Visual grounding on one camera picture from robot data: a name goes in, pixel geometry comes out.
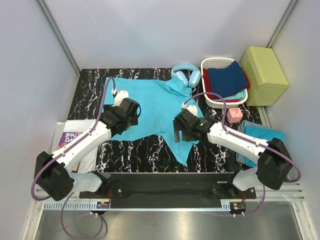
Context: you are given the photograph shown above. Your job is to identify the turquoise t-shirt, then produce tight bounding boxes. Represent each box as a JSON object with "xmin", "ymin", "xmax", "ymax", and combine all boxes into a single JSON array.
[{"xmin": 111, "ymin": 77, "xmax": 198, "ymax": 165}]

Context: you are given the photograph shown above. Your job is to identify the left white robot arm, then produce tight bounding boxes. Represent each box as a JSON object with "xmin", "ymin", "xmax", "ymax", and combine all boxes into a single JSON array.
[{"xmin": 31, "ymin": 97, "xmax": 141, "ymax": 201}]

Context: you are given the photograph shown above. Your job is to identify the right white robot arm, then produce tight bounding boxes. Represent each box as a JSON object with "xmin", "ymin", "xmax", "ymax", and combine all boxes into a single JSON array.
[{"xmin": 173, "ymin": 109, "xmax": 293, "ymax": 199}]

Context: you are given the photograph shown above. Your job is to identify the pile of teal t-shirts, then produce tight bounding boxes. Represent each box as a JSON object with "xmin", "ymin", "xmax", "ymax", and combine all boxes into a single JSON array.
[{"xmin": 235, "ymin": 120, "xmax": 286, "ymax": 167}]

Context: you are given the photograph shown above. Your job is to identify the pink cube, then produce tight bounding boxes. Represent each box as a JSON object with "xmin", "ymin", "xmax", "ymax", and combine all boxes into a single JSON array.
[{"xmin": 226, "ymin": 107, "xmax": 243, "ymax": 124}]

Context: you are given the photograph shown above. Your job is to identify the light blue headphones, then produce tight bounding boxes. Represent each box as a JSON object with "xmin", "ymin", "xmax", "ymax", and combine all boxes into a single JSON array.
[{"xmin": 171, "ymin": 63, "xmax": 202, "ymax": 89}]

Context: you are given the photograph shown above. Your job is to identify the white paper sheets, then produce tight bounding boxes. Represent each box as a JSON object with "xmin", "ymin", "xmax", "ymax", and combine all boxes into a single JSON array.
[{"xmin": 51, "ymin": 119, "xmax": 98, "ymax": 173}]

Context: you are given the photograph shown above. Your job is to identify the navy blue folded t-shirt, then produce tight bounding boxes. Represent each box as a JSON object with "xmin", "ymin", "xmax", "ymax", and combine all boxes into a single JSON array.
[{"xmin": 207, "ymin": 61, "xmax": 250, "ymax": 97}]

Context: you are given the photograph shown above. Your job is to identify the teal folded t-shirt in basket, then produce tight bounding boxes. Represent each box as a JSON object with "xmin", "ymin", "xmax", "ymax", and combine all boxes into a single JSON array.
[{"xmin": 224, "ymin": 89, "xmax": 246, "ymax": 102}]

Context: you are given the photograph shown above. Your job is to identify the white plastic laundry basket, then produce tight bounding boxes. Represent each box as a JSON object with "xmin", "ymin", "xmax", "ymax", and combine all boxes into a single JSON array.
[{"xmin": 200, "ymin": 57, "xmax": 248, "ymax": 109}]

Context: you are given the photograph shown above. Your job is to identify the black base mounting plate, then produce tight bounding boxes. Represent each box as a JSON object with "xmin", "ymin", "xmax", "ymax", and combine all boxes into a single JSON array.
[{"xmin": 79, "ymin": 173, "xmax": 257, "ymax": 210}]

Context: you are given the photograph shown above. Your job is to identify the yellow-green storage box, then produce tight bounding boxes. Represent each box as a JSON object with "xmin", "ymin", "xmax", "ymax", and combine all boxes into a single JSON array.
[{"xmin": 240, "ymin": 46, "xmax": 289, "ymax": 107}]

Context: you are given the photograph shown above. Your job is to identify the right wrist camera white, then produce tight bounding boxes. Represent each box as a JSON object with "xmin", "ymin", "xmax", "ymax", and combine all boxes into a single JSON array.
[{"xmin": 181, "ymin": 103, "xmax": 198, "ymax": 117}]

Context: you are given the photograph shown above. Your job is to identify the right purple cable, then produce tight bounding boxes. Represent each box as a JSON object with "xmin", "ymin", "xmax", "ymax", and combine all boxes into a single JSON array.
[{"xmin": 181, "ymin": 92, "xmax": 301, "ymax": 217}]

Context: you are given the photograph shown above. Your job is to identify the purple cable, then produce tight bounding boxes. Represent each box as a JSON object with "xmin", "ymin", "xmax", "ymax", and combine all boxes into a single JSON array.
[
  {"xmin": 181, "ymin": 92, "xmax": 301, "ymax": 217},
  {"xmin": 31, "ymin": 76, "xmax": 117, "ymax": 238}
]

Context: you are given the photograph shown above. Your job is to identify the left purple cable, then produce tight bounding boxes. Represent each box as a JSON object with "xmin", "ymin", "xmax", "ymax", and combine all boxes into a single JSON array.
[{"xmin": 31, "ymin": 76, "xmax": 117, "ymax": 238}]

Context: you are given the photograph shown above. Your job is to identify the aluminium rail frame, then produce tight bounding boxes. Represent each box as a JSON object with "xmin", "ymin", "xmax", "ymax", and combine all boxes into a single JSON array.
[{"xmin": 25, "ymin": 183, "xmax": 320, "ymax": 240}]

